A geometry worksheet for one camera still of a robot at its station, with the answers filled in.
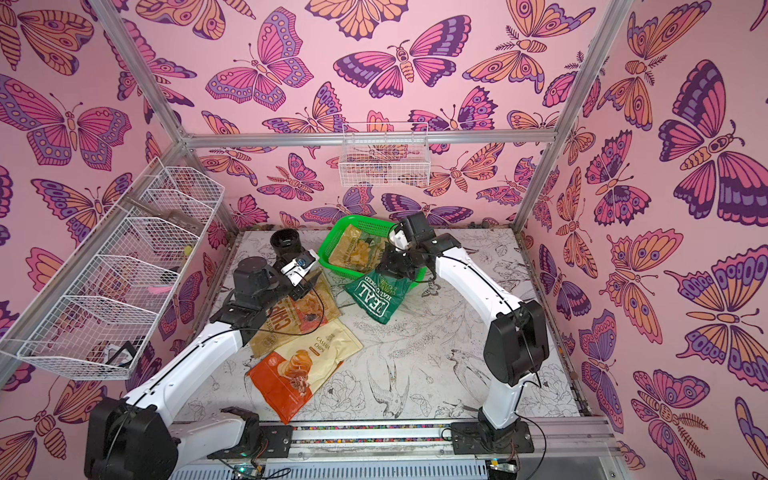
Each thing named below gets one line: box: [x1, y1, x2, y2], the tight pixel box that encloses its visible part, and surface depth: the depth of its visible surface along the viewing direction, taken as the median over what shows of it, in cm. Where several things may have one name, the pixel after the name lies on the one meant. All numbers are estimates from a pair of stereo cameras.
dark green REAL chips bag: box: [343, 271, 414, 325], surface depth 83 cm
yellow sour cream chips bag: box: [329, 224, 388, 272], surface depth 112 cm
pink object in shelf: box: [147, 286, 172, 294], surface depth 74 cm
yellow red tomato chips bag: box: [249, 271, 341, 359], surface depth 96 cm
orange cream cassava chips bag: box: [247, 318, 364, 425], surface depth 86 cm
